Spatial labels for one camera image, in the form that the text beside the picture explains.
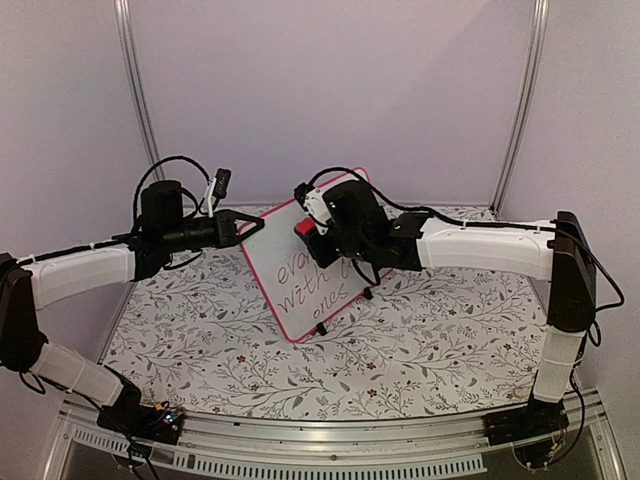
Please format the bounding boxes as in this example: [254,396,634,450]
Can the right aluminium corner post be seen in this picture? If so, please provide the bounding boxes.
[491,0,549,217]

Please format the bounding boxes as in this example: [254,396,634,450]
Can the left black whiteboard foot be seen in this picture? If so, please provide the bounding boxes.
[316,322,327,336]

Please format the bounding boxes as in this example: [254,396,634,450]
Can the front aluminium rail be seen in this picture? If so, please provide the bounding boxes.
[44,389,629,479]

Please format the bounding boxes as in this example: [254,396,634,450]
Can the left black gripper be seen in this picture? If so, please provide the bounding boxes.
[163,209,265,254]

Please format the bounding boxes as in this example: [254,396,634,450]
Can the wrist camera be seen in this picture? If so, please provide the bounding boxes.
[199,168,232,218]
[294,183,331,235]

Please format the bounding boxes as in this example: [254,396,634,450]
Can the floral patterned table mat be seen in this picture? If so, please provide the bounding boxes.
[103,249,546,421]

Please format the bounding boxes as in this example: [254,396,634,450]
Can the red whiteboard eraser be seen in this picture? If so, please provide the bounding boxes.
[294,218,317,238]

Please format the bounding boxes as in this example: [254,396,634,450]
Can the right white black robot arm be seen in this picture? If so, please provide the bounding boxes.
[294,172,595,436]

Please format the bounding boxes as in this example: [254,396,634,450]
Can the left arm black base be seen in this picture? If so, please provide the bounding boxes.
[97,385,184,445]

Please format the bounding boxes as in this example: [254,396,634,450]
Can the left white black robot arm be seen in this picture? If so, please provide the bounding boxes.
[1,176,265,434]

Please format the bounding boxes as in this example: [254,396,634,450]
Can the pink framed whiteboard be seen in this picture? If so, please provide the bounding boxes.
[240,199,369,343]

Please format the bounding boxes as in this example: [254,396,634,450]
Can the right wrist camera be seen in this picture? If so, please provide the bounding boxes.
[294,183,331,235]

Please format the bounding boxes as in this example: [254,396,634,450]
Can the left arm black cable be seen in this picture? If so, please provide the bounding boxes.
[130,155,211,236]

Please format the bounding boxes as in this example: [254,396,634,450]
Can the left aluminium corner post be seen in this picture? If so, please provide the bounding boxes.
[113,0,166,181]

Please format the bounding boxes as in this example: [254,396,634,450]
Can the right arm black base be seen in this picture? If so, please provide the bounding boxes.
[482,395,586,471]

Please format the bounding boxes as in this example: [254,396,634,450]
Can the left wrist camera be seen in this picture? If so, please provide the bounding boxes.
[199,168,232,218]

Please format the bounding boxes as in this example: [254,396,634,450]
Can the aluminium corner post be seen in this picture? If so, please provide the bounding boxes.
[113,0,166,181]
[491,0,549,217]

